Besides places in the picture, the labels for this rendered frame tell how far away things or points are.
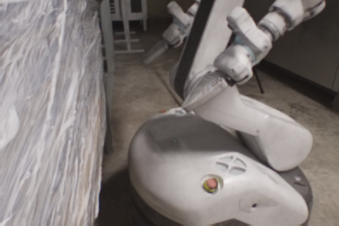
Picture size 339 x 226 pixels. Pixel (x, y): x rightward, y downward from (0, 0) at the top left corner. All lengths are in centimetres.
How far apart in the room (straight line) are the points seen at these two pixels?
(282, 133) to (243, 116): 18
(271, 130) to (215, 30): 39
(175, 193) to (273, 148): 41
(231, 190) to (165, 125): 41
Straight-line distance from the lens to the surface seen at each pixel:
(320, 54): 232
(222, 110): 82
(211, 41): 79
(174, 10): 102
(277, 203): 91
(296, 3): 67
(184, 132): 108
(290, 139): 103
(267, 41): 63
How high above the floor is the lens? 86
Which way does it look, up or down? 23 degrees down
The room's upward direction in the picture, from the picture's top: 1 degrees counter-clockwise
